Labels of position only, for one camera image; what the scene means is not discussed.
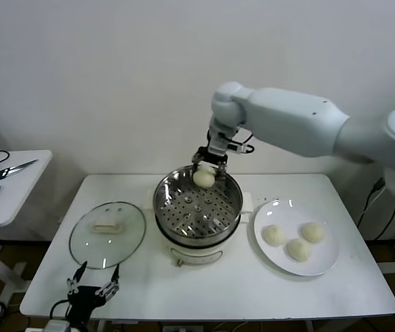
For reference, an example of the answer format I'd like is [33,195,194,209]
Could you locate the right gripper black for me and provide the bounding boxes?
[191,128,235,180]

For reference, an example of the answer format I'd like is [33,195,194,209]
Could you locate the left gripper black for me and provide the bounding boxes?
[66,261,120,332]

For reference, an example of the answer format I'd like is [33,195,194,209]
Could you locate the white steamed baozi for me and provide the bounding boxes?
[262,224,287,248]
[284,238,313,263]
[300,222,327,244]
[192,165,216,190]

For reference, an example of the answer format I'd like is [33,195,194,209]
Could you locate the round glass pot lid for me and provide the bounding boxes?
[68,202,147,270]

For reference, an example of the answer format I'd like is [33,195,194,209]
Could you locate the stainless steel steamer basket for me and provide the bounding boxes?
[153,165,244,239]

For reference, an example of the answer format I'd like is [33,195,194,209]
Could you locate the white electric cooking pot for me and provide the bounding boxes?
[143,189,254,268]

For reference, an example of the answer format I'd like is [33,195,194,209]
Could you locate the large white plate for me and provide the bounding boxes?
[253,199,340,277]

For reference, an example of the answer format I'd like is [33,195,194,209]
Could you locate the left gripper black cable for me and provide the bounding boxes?
[50,299,72,321]

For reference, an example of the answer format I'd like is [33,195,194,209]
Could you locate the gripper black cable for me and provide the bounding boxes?
[50,299,72,321]
[233,133,256,153]

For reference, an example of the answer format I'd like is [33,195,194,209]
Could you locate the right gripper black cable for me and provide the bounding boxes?
[233,133,256,153]

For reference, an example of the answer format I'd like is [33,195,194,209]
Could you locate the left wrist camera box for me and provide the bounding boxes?
[44,320,70,332]

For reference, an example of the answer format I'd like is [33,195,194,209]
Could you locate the scissors with dark handles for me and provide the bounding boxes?
[0,159,39,183]

